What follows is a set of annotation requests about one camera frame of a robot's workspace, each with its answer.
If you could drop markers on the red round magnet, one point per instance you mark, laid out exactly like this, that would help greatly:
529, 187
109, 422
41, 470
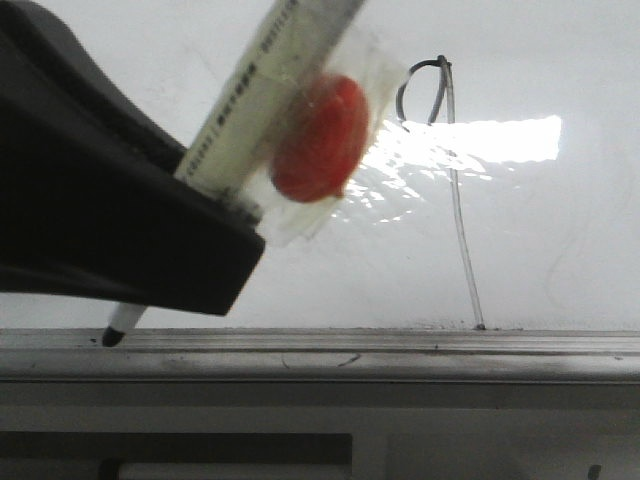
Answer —
319, 155

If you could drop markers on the white whiteboard surface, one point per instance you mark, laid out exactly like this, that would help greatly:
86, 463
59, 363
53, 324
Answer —
498, 188

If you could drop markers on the aluminium whiteboard tray frame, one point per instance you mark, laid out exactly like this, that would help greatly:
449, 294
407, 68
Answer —
323, 355

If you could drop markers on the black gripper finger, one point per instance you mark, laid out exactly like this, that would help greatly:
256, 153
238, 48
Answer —
89, 203

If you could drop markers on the white whiteboard marker pen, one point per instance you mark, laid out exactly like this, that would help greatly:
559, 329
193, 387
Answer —
263, 100

